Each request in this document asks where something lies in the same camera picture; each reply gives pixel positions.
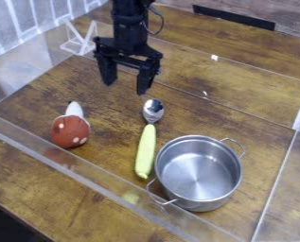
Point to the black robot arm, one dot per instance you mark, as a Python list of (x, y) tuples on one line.
[(130, 22)]

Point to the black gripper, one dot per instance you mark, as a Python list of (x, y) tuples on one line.
[(131, 56)]

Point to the black strip on table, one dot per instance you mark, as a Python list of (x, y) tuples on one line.
[(234, 17)]

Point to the silver metal pot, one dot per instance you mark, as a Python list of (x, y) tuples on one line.
[(198, 172)]

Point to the clear acrylic triangle stand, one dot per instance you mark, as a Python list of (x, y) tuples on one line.
[(78, 44)]

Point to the white and brown toy mushroom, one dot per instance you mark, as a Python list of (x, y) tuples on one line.
[(70, 128)]

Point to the yellow handled metal spoon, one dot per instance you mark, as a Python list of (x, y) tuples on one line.
[(153, 112)]

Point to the clear acrylic barrier wall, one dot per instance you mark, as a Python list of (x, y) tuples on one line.
[(176, 220)]

